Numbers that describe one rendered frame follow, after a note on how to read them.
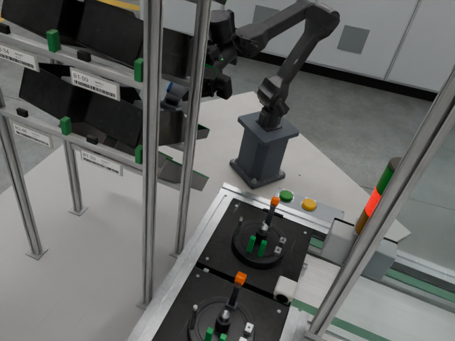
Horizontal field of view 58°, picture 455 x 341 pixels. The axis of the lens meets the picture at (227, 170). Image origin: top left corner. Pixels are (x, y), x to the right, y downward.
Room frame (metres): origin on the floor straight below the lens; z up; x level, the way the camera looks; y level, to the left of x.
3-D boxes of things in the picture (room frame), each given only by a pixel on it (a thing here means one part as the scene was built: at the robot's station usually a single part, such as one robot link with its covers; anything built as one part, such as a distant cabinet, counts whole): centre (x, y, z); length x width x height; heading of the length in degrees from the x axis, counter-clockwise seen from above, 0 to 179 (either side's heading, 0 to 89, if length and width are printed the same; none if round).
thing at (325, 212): (0.86, -0.25, 0.93); 0.21 x 0.07 x 0.06; 75
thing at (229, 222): (0.67, -0.11, 0.96); 0.24 x 0.24 x 0.02; 75
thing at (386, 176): (0.51, -0.27, 1.38); 0.05 x 0.05 x 0.05
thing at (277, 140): (1.09, -0.10, 0.96); 0.15 x 0.15 x 0.20; 40
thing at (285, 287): (0.55, -0.18, 0.97); 0.05 x 0.05 x 0.04; 75
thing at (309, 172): (1.06, -0.06, 0.84); 0.90 x 0.70 x 0.03; 40
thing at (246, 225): (0.67, -0.11, 0.98); 0.14 x 0.14 x 0.02
